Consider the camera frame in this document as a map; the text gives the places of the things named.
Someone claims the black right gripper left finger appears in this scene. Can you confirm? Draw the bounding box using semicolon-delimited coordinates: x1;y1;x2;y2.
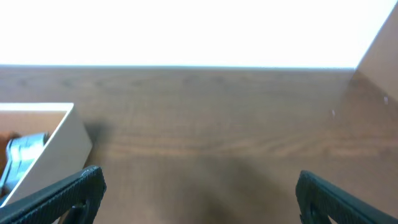
1;166;106;223

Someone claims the white cardboard box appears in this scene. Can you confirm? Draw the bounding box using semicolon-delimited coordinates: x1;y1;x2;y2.
1;103;92;207

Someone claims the yellow grey toy truck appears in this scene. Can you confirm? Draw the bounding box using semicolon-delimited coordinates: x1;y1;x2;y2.
1;133;49;197

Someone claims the brown side panel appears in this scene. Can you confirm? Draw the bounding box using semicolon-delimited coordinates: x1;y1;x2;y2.
356;3;397;101

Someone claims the brown plush capybara toy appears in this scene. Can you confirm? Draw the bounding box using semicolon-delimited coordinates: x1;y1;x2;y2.
0;131;21;174

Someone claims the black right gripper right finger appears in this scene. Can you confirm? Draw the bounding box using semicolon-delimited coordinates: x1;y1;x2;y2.
295;170;397;224

